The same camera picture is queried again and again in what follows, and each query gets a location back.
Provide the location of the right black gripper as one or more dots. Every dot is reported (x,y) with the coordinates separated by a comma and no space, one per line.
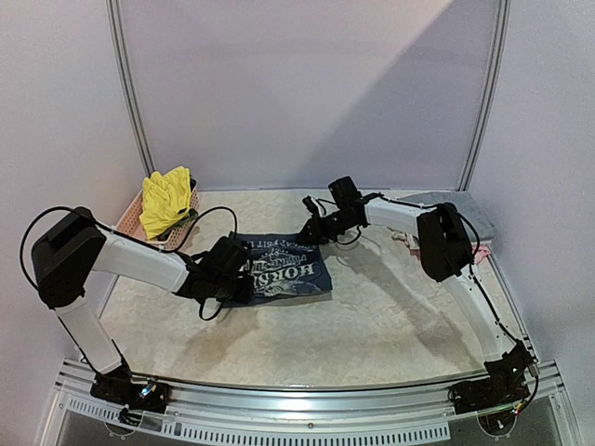
(317,227)

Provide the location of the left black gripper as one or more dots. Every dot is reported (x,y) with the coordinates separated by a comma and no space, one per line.
(245,295)

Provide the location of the navy blue garment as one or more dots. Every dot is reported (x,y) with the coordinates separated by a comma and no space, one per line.
(285,269)

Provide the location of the grey blue button shirt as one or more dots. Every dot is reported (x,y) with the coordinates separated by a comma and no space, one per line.
(464,203)

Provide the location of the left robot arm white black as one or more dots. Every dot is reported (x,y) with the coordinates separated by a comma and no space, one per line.
(78,245)

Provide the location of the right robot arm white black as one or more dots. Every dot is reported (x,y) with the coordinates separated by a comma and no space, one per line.
(446,255)

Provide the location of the pink plastic laundry basket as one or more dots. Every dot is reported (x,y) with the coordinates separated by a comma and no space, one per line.
(145,229)

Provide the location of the yellow garment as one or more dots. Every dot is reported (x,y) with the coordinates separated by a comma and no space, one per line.
(169,191)

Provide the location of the pink folded garment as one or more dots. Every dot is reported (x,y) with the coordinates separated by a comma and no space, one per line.
(411,243)

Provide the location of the aluminium front rail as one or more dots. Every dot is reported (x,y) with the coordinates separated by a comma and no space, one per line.
(217,415)

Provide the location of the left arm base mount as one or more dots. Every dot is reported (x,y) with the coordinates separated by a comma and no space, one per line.
(121,387)

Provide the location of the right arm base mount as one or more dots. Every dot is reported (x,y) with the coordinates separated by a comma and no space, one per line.
(513,378)

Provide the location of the right aluminium corner post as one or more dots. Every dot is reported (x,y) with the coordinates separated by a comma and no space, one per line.
(494,61)

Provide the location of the aluminium corner post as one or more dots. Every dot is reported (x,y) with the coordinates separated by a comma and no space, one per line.
(115,19)
(494,61)

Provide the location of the left aluminium corner post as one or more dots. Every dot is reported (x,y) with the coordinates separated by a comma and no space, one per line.
(115,19)

